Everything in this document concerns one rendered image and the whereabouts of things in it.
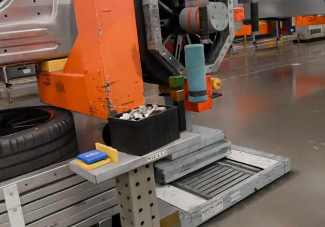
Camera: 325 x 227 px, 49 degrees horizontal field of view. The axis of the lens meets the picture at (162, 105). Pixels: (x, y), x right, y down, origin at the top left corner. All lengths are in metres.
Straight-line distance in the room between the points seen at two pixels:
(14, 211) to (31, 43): 0.76
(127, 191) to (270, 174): 0.92
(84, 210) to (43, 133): 0.33
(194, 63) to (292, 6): 2.69
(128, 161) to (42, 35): 0.84
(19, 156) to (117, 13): 0.62
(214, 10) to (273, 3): 2.62
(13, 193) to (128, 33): 0.67
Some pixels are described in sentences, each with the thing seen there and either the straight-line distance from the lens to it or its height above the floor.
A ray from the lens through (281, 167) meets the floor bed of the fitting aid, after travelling 1.99.
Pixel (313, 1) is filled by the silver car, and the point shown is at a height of 0.90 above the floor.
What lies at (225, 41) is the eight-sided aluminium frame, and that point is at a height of 0.72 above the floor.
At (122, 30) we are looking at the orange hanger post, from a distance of 1.31.
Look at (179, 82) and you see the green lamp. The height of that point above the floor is 0.64.
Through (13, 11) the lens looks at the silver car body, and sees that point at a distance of 1.73.
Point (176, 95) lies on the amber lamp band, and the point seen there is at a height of 0.59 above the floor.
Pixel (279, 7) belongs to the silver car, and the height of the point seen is 0.88.
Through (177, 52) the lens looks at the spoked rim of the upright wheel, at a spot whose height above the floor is 0.70.
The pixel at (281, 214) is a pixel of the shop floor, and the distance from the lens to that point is 1.69.
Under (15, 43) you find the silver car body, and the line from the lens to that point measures 1.69.
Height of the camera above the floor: 0.85
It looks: 13 degrees down
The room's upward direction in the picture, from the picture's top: 6 degrees counter-clockwise
